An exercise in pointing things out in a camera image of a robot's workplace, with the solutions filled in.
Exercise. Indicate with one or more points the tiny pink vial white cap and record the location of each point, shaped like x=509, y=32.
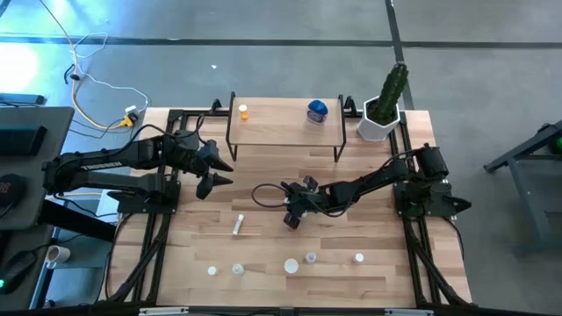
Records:
x=358, y=257

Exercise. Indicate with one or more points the black round pad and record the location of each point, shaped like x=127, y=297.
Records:
x=11, y=191

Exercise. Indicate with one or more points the white cylinder cup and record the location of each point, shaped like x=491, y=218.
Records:
x=59, y=254

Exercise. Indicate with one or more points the green cactus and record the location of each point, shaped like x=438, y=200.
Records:
x=393, y=88

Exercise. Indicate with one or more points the black aluminium table frame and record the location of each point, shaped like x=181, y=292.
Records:
x=410, y=250

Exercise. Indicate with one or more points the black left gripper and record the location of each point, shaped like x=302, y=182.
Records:
x=191, y=151

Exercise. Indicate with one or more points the white planter pot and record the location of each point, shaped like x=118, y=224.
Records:
x=366, y=129

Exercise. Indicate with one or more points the wooden shelf with black legs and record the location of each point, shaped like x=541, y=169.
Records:
x=281, y=127

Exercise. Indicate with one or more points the clear pill bottle white cap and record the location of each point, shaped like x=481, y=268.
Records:
x=311, y=257

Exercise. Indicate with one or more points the large amber capsule bottle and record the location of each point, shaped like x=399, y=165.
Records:
x=291, y=265

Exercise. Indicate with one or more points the orange bottle orange tablets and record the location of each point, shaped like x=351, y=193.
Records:
x=242, y=109

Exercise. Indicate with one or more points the silver metal bracket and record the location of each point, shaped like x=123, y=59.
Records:
x=408, y=312
x=162, y=311

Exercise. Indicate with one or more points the yellow power plug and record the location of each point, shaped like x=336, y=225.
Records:
x=127, y=120

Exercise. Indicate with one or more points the black computer mouse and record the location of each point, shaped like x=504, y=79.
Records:
x=17, y=270

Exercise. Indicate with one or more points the grey desk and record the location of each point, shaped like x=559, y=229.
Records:
x=52, y=131

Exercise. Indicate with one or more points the grey metal stand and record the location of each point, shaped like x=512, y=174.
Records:
x=522, y=184

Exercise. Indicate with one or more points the Tums bottle blue cap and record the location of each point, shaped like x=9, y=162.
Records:
x=317, y=107

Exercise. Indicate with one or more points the white yellow Dramamine tube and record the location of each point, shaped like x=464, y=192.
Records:
x=238, y=224

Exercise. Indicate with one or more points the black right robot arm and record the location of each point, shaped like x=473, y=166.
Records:
x=373, y=180

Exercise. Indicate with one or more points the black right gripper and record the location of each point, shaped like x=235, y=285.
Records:
x=307, y=202

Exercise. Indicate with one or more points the small white pill bottle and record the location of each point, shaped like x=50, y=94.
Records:
x=212, y=270

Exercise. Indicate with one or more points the black flat device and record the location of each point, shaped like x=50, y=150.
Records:
x=22, y=99

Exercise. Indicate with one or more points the black rectangular box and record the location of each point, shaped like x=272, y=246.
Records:
x=22, y=139

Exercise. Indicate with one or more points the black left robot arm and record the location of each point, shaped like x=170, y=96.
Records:
x=105, y=164

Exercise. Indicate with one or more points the black desk beam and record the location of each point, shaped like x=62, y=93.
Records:
x=74, y=219

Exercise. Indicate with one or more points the white power adapter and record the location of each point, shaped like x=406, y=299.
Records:
x=131, y=109

